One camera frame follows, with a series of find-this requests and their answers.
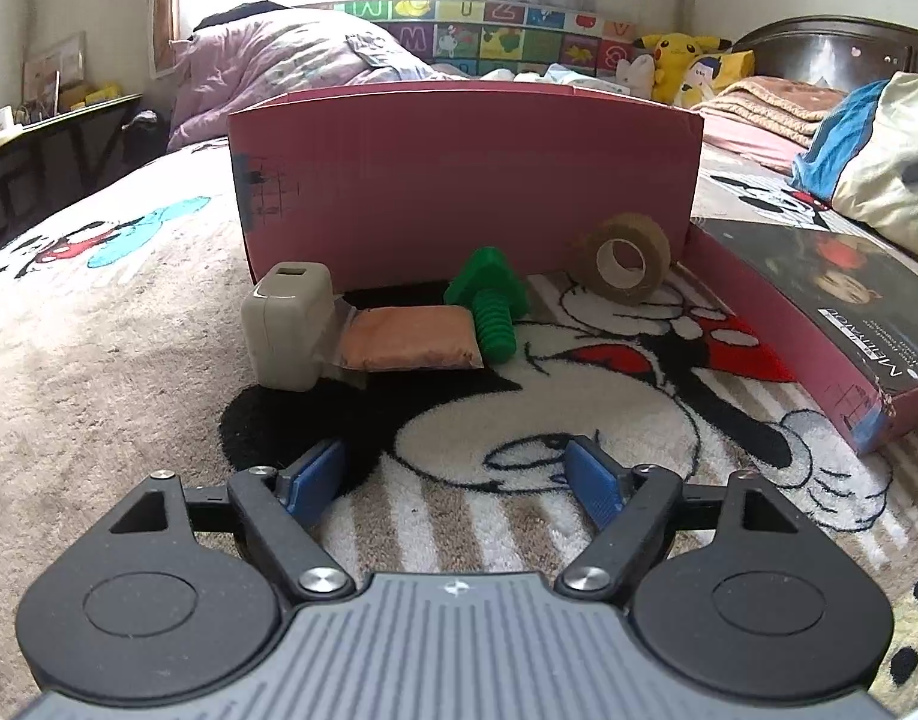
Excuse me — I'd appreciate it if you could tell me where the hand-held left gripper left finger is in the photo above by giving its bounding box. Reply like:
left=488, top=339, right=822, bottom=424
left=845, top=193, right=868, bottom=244
left=108, top=438, right=356, bottom=602

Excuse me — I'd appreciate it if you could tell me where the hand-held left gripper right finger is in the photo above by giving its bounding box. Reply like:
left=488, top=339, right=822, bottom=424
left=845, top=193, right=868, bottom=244
left=555, top=435, right=799, bottom=604

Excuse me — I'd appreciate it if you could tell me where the white power adapter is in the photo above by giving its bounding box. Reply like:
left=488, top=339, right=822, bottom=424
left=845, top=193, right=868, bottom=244
left=241, top=261, right=335, bottom=393

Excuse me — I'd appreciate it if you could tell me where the pale orange clay packet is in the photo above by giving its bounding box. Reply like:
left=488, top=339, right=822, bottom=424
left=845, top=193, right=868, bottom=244
left=327, top=305, right=483, bottom=374

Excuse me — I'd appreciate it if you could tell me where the green plastic bolt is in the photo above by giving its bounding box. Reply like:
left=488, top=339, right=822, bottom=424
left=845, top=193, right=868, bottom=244
left=443, top=245, right=532, bottom=368

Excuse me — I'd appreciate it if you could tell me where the brown tape roll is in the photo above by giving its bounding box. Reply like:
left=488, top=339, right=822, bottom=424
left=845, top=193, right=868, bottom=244
left=570, top=213, right=672, bottom=305

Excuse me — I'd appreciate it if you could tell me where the pink cardboard box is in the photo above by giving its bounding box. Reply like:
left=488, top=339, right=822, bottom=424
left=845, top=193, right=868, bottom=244
left=228, top=85, right=704, bottom=295

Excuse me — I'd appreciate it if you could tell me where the printed cartoon blanket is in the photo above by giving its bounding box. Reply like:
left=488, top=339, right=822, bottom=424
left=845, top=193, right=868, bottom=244
left=0, top=136, right=918, bottom=698

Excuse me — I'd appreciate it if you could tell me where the pink box lid with picture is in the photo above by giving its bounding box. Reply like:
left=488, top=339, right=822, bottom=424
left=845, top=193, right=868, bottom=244
left=682, top=213, right=918, bottom=455

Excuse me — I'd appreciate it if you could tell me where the pink folded blanket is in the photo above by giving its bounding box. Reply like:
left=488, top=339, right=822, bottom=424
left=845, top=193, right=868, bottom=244
left=691, top=75, right=851, bottom=167

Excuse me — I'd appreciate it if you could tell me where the yellow printed bag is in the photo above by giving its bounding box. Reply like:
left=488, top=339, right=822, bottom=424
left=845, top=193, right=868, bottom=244
left=684, top=51, right=757, bottom=109

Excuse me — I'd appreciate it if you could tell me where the purple quilt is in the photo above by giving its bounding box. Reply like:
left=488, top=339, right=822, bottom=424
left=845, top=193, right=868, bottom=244
left=166, top=3, right=460, bottom=152

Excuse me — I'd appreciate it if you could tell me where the dark side desk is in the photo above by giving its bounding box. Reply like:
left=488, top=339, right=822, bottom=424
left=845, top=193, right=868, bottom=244
left=0, top=93, right=146, bottom=248

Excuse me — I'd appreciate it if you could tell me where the yellow plush toy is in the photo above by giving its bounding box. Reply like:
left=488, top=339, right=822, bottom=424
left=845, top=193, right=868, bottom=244
left=639, top=31, right=734, bottom=104

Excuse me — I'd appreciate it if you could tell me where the cream and blue quilt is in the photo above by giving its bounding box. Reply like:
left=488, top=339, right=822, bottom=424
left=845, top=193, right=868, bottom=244
left=789, top=73, right=918, bottom=265

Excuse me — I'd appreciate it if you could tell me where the alphabet foam mat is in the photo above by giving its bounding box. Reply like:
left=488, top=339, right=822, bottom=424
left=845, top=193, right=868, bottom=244
left=307, top=0, right=641, bottom=82

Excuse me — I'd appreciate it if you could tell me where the black cloth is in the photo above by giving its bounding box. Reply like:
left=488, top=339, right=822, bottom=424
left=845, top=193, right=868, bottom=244
left=192, top=1, right=295, bottom=32

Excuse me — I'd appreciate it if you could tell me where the framed board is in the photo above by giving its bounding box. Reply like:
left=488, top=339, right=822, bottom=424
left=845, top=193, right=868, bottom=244
left=22, top=31, right=89, bottom=107

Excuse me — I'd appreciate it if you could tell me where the dark wooden headboard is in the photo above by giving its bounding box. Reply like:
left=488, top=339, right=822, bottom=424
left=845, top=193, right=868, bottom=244
left=733, top=14, right=918, bottom=85

